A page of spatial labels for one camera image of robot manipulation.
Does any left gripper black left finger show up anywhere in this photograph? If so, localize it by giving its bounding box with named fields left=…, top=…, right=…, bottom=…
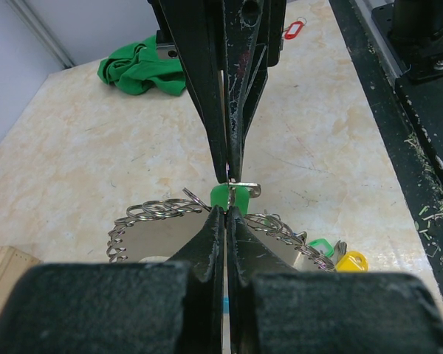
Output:
left=169, top=206, right=224, bottom=353

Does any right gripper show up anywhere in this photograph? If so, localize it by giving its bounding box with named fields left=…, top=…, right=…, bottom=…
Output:
left=149, top=1, right=286, bottom=183

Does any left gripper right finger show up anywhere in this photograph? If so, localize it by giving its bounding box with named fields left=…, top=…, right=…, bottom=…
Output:
left=227, top=207, right=297, bottom=353

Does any large metal keyring with keys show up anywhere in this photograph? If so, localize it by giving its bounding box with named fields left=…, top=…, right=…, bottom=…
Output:
left=106, top=187, right=370, bottom=354

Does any green tagged key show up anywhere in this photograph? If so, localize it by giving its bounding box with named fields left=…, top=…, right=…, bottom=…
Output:
left=210, top=179, right=262, bottom=216

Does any red tagged key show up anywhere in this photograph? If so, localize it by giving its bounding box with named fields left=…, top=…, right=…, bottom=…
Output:
left=282, top=17, right=307, bottom=41

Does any green cloth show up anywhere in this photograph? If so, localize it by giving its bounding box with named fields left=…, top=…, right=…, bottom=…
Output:
left=97, top=35, right=186, bottom=96

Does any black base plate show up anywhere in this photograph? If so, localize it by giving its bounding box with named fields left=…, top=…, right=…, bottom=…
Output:
left=331, top=1, right=443, bottom=296

